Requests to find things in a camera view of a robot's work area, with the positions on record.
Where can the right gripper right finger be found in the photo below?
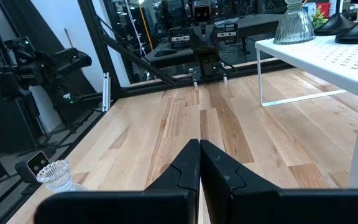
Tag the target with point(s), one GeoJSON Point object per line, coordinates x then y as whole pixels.
{"type": "Point", "coordinates": [228, 199]}

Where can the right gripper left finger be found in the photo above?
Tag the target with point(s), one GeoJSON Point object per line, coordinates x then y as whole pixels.
{"type": "Point", "coordinates": [179, 186]}

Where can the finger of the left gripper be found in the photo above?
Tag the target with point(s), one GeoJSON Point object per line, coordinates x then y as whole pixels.
{"type": "Point", "coordinates": [199, 43]}
{"type": "Point", "coordinates": [211, 43]}

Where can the green ribbed glass candle holder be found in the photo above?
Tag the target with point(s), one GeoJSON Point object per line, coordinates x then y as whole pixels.
{"type": "Point", "coordinates": [294, 28]}

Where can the clear ribbed glass candle holder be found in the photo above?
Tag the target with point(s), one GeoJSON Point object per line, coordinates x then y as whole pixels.
{"type": "Point", "coordinates": [54, 177]}

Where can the black computer mouse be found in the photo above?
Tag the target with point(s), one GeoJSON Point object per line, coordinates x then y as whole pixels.
{"type": "Point", "coordinates": [165, 52]}

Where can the thin yellow rod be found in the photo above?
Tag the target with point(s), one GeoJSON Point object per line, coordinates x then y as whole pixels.
{"type": "Point", "coordinates": [145, 28]}

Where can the black desk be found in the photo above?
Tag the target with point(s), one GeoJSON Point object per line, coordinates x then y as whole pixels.
{"type": "Point", "coordinates": [259, 23]}

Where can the white perforated metal shelf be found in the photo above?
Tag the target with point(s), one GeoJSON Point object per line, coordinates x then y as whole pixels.
{"type": "Point", "coordinates": [337, 62]}

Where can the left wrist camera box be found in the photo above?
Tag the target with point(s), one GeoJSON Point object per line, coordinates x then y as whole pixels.
{"type": "Point", "coordinates": [202, 14]}

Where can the white metal frame bracket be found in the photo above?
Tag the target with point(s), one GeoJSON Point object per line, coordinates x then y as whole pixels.
{"type": "Point", "coordinates": [106, 93]}

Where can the small black depth camera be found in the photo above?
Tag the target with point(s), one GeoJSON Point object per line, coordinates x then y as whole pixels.
{"type": "Point", "coordinates": [37, 163]}

